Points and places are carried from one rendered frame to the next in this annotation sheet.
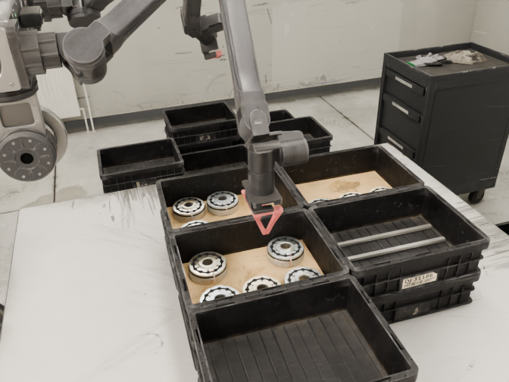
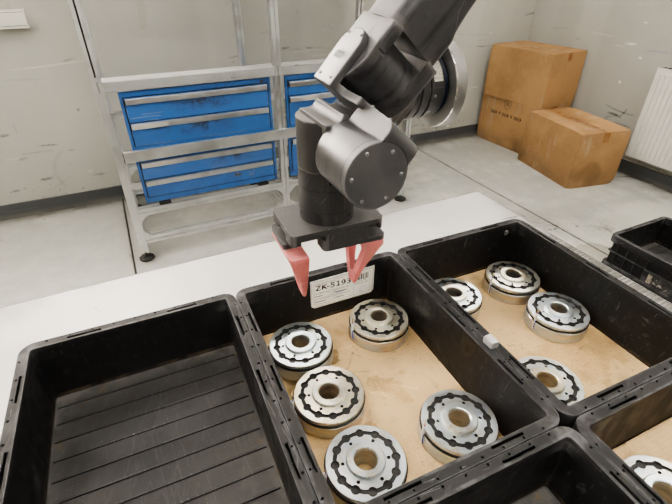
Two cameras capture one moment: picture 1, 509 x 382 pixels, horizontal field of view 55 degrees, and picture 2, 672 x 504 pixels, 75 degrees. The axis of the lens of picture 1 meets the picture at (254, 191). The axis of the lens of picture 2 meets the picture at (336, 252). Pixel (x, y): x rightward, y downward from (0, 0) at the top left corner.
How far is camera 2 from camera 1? 1.03 m
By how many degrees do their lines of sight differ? 67
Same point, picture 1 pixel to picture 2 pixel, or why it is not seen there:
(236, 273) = (384, 364)
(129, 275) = not seen: hidden behind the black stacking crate
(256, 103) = (379, 17)
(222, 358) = (208, 372)
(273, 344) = (226, 432)
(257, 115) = (350, 39)
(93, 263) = not seen: hidden behind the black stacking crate
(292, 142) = (348, 134)
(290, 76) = not seen: outside the picture
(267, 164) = (300, 150)
